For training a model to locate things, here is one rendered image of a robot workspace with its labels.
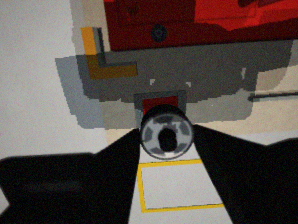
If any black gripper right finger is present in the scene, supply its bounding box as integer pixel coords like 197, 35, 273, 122
193, 124, 298, 224

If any yellow rectangular outline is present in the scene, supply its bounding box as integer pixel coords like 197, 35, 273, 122
137, 159, 224, 213

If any black wheel with grey hub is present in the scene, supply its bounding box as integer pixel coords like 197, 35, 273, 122
140, 104, 195, 160

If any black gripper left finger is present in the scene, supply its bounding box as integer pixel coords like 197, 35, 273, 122
0, 128, 140, 224

